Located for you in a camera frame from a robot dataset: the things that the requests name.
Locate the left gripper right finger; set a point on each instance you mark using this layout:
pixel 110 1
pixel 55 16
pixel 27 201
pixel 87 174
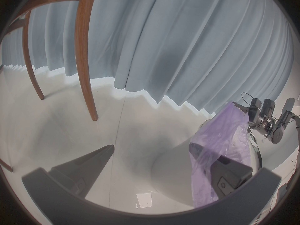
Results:
pixel 232 174

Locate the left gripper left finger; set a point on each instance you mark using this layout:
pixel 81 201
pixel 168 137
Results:
pixel 89 167

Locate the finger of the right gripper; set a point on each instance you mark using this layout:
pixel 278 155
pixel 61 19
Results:
pixel 243 109

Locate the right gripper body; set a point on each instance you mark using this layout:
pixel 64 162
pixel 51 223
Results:
pixel 253 116

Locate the purple plastic bag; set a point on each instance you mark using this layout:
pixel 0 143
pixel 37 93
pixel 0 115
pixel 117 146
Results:
pixel 218 130

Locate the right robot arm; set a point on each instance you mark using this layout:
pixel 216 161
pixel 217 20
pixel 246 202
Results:
pixel 280 130

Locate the white trash bin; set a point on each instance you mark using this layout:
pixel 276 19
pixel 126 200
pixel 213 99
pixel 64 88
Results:
pixel 173 170

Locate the pale blue curtain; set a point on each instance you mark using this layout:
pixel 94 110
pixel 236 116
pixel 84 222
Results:
pixel 164 43

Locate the white cushioned wooden chair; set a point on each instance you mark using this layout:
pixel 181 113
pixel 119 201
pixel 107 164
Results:
pixel 84 55

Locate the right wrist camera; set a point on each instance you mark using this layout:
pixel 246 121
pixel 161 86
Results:
pixel 256 103

